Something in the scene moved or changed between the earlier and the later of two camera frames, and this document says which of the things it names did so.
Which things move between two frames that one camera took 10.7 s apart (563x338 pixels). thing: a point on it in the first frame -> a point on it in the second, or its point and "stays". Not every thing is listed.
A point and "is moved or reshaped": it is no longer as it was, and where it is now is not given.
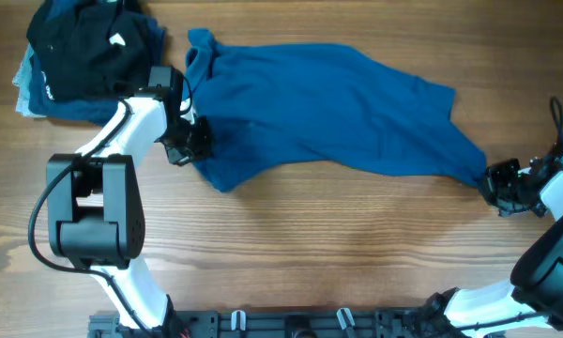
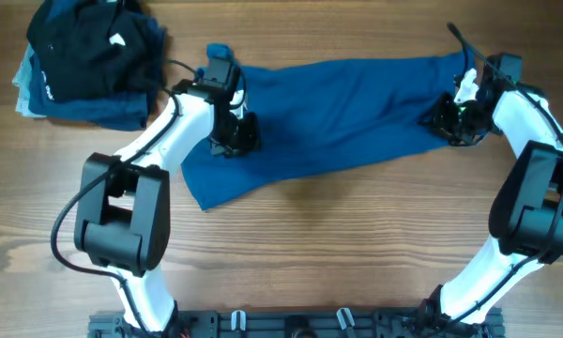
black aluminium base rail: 295,323 stays
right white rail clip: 341,318 stays
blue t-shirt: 269,107 is moved or reshaped
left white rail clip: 234,320 stays
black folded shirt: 89,50 stays
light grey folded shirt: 22,80 stays
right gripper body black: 499,183 -> 450,123
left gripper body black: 193,141 -> 239,136
